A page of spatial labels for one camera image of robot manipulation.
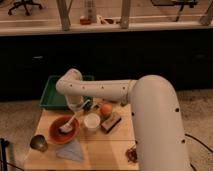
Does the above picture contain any small metal cup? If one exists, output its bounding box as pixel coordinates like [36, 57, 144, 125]
[30, 134, 48, 152]

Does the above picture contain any white dish brush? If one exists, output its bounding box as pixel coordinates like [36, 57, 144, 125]
[58, 112, 81, 134]

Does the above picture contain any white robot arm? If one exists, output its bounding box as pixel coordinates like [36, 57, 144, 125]
[56, 69, 191, 171]

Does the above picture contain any white cup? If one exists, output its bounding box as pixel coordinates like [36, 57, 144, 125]
[84, 113, 101, 131]

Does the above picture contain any black office chair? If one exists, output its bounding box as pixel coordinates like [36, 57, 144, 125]
[8, 0, 43, 16]

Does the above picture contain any orange fruit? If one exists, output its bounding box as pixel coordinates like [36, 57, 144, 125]
[100, 104, 112, 117]

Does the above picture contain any brown block sponge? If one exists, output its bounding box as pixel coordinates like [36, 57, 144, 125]
[101, 112, 121, 134]

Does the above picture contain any green plastic tray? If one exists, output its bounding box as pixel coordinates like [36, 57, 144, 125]
[39, 74, 95, 111]

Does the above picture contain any light blue cloth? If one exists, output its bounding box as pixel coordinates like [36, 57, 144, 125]
[56, 139, 84, 162]

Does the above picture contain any red bowl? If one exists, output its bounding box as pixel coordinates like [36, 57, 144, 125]
[49, 116, 80, 145]

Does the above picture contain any red and white bottle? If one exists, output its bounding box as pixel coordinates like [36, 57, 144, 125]
[80, 0, 97, 25]

